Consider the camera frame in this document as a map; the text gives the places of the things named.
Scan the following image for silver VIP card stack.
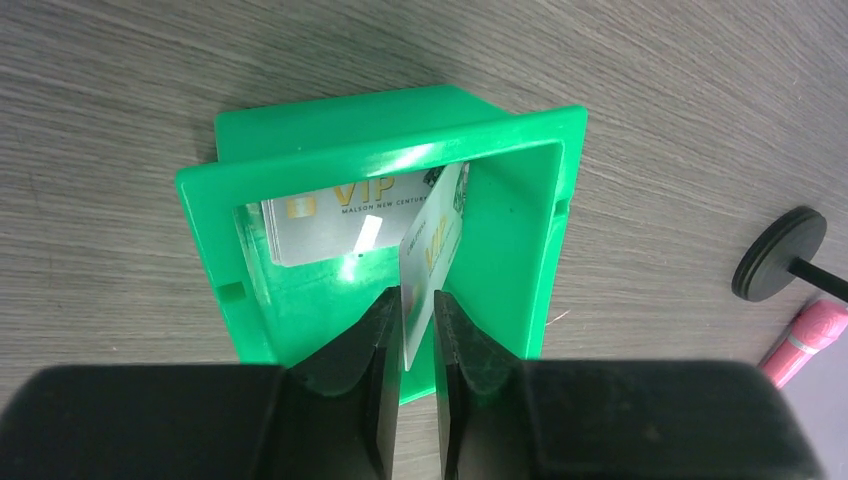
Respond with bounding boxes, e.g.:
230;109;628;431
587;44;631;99
261;163;469;267

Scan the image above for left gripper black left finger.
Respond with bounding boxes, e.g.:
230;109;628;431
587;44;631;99
1;287;401;479

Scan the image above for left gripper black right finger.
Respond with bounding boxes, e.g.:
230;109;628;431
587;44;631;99
434;291;825;479

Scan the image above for silver VIP credit card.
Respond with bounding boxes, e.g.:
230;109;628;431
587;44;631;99
399;162;468;370

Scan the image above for black microphone stand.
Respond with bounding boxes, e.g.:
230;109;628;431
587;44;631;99
731;205;847;302

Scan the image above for pink toy microphone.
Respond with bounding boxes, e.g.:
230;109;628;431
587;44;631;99
760;299;847;389

